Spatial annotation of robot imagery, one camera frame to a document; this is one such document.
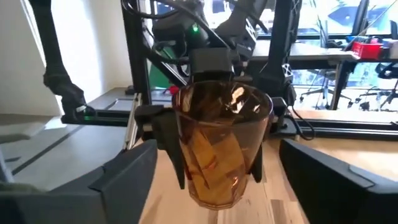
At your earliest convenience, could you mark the amber glass tumbler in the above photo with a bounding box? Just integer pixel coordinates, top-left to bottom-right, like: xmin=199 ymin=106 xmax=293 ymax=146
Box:
xmin=172 ymin=80 xmax=274 ymax=211

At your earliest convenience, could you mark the black office chair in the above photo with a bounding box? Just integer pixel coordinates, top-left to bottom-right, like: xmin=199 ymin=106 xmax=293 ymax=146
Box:
xmin=374 ymin=62 xmax=398 ymax=108

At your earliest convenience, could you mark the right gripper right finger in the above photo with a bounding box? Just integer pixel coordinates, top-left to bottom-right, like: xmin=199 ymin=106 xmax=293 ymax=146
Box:
xmin=279 ymin=138 xmax=398 ymax=224

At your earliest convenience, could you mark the black curved pole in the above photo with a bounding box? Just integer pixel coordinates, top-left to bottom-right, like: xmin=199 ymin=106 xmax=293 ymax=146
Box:
xmin=28 ymin=0 xmax=131 ymax=128

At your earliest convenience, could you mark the green panel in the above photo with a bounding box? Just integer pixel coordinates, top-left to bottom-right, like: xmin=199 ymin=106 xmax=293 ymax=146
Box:
xmin=148 ymin=46 xmax=175 ymax=90

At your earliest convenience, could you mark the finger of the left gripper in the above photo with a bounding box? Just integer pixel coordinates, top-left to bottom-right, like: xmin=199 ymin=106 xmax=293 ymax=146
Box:
xmin=248 ymin=96 xmax=289 ymax=184
xmin=135 ymin=105 xmax=187 ymax=190

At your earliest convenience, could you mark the red plastic bin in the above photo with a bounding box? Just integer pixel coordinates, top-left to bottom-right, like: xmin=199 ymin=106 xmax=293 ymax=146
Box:
xmin=351 ymin=41 xmax=384 ymax=60

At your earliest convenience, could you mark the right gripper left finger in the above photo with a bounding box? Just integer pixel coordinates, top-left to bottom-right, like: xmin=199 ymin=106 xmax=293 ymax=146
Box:
xmin=0 ymin=139 xmax=159 ymax=224

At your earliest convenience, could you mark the black aluminium table frame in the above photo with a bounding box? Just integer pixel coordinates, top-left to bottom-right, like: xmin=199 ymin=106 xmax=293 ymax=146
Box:
xmin=121 ymin=0 xmax=398 ymax=141

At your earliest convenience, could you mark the grey office desk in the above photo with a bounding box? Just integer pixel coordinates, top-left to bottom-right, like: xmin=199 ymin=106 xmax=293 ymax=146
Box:
xmin=251 ymin=40 xmax=361 ymax=110

